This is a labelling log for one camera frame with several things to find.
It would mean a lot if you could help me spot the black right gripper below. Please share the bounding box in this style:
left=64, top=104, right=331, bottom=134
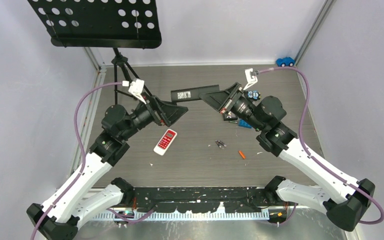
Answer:
left=199, top=81, right=265, bottom=131

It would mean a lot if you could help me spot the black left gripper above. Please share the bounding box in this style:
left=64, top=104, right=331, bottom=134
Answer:
left=120, top=92, right=188, bottom=141

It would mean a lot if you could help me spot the black remote control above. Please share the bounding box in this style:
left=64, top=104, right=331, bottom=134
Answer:
left=170, top=84, right=220, bottom=103

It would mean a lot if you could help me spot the orange battery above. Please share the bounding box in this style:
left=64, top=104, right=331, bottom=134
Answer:
left=238, top=150, right=246, bottom=160

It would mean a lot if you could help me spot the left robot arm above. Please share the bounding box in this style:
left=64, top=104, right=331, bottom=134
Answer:
left=26, top=95, right=189, bottom=240

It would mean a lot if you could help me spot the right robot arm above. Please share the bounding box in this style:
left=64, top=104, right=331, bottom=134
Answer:
left=198, top=83, right=375, bottom=232

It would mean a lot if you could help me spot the red and white remote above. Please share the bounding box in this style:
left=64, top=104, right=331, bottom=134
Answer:
left=153, top=129, right=178, bottom=156

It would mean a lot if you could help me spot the blue flat brick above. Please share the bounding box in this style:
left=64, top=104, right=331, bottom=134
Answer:
left=238, top=119, right=253, bottom=129

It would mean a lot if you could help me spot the dark battery left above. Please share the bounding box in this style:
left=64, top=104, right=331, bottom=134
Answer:
left=215, top=140, right=223, bottom=149

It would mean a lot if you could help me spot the blue toy car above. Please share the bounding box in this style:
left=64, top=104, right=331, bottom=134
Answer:
left=275, top=56, right=295, bottom=67

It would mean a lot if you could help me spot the black tripod music stand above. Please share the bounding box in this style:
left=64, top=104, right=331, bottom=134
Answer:
left=27, top=0, right=163, bottom=107

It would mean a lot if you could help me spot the black square frame box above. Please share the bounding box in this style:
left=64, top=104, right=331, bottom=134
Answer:
left=222, top=111, right=238, bottom=121

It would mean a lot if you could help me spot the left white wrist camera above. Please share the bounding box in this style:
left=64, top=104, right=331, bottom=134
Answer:
left=121, top=78, right=146, bottom=103

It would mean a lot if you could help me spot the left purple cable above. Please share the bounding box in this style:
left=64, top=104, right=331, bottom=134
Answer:
left=29, top=81, right=156, bottom=240

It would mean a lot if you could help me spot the purple cable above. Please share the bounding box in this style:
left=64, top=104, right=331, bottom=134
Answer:
left=257, top=66, right=384, bottom=228
left=29, top=81, right=156, bottom=240

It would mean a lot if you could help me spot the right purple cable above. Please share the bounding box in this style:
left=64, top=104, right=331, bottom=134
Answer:
left=257, top=66, right=384, bottom=228

